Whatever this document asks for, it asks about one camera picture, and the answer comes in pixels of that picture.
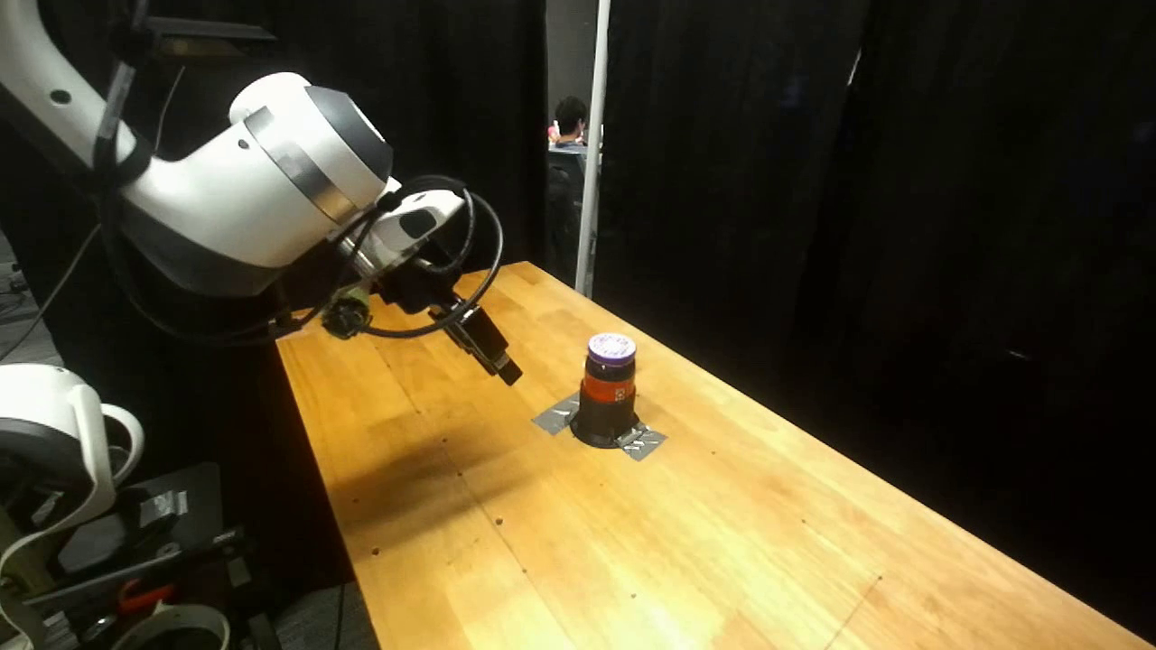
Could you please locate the white vertical pole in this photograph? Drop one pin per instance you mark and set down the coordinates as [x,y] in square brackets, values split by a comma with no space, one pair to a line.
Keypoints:
[589,144]

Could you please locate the person in background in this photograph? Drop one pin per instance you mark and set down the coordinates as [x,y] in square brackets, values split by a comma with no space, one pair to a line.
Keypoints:
[570,122]

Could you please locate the black curtain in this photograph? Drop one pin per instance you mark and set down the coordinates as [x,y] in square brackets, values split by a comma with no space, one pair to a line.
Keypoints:
[914,183]

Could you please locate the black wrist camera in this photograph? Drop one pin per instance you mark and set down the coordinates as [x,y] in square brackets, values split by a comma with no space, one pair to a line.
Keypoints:
[344,315]

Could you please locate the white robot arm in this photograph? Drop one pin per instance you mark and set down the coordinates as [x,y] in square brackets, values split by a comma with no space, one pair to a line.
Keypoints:
[230,191]

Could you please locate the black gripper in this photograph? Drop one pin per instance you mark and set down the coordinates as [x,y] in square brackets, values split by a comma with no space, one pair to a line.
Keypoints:
[418,285]

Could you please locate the gray tape strip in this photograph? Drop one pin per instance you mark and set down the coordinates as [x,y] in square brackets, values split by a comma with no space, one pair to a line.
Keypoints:
[643,441]
[555,415]

